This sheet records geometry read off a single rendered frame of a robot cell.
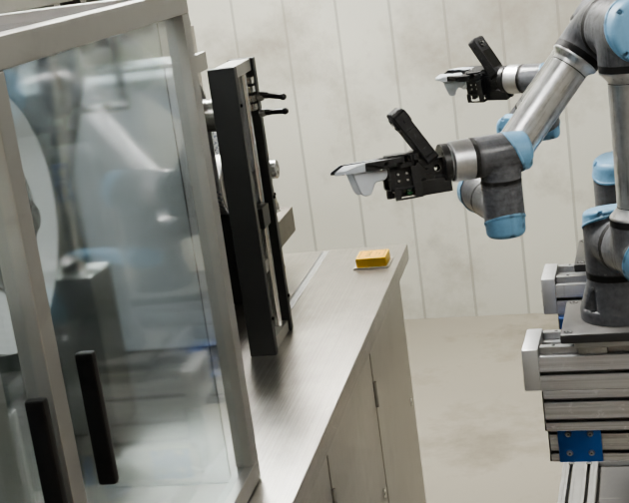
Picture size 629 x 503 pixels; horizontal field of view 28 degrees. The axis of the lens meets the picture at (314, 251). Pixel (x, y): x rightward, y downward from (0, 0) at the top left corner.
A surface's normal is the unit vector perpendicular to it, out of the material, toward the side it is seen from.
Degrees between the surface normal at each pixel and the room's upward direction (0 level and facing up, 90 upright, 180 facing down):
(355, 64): 90
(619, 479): 0
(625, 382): 90
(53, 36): 90
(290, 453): 0
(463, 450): 0
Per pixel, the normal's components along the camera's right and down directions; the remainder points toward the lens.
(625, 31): 0.17, 0.09
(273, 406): -0.13, -0.96
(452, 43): -0.25, 0.27
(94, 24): 0.97, -0.08
